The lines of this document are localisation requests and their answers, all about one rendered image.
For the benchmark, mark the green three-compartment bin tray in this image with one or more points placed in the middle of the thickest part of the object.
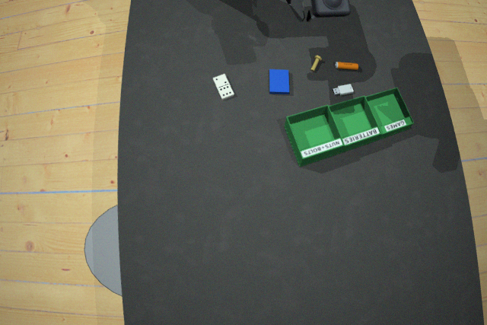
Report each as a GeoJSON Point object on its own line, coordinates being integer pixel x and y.
{"type": "Point", "coordinates": [310, 132]}

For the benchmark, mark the white usb stick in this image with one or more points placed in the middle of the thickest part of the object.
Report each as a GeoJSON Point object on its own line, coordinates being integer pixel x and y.
{"type": "Point", "coordinates": [344, 89]}

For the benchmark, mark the white domino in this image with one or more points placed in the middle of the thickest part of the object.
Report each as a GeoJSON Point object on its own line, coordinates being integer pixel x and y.
{"type": "Point", "coordinates": [223, 87]}

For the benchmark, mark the yellow bolt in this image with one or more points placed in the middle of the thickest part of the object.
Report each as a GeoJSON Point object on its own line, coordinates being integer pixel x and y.
{"type": "Point", "coordinates": [317, 59]}

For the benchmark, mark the orange aa battery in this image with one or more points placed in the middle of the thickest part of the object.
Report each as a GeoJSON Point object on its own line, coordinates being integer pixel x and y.
{"type": "Point", "coordinates": [346, 65]}

